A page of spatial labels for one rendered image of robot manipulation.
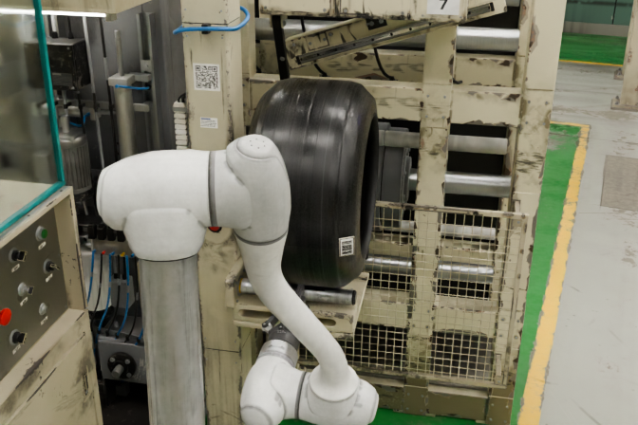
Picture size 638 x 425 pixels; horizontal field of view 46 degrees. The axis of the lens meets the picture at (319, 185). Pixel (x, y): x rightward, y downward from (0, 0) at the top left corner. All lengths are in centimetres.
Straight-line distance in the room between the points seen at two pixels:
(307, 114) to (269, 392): 73
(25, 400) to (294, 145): 91
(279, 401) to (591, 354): 230
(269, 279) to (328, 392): 31
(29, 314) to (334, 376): 84
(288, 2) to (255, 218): 108
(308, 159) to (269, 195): 65
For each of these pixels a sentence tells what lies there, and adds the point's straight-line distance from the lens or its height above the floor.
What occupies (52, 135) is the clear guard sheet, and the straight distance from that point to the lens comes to 200.
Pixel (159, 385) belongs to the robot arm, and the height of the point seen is 119.
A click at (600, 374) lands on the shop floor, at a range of 360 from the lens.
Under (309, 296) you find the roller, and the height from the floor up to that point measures 90.
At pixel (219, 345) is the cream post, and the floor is 64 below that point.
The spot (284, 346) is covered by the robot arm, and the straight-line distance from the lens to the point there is 173.
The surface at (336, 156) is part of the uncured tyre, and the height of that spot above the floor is 137.
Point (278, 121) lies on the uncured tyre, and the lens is 194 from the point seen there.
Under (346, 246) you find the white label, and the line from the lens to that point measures 193.
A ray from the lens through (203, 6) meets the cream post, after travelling 204.
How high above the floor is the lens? 202
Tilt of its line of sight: 23 degrees down
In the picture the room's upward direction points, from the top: straight up
